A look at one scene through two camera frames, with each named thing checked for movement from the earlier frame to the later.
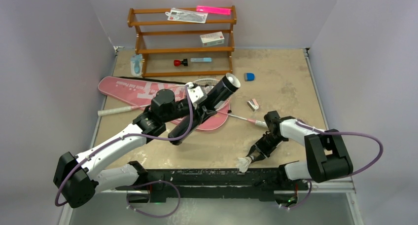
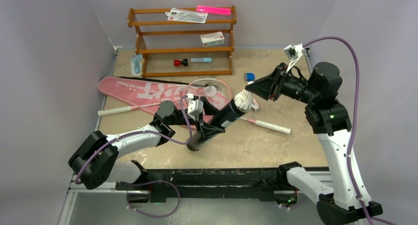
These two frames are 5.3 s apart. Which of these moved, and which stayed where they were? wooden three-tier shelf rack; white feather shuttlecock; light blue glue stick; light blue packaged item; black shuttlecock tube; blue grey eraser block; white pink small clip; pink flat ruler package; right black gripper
Moved: black shuttlecock tube; white feather shuttlecock; right black gripper
Stayed: light blue glue stick; wooden three-tier shelf rack; light blue packaged item; white pink small clip; pink flat ruler package; blue grey eraser block
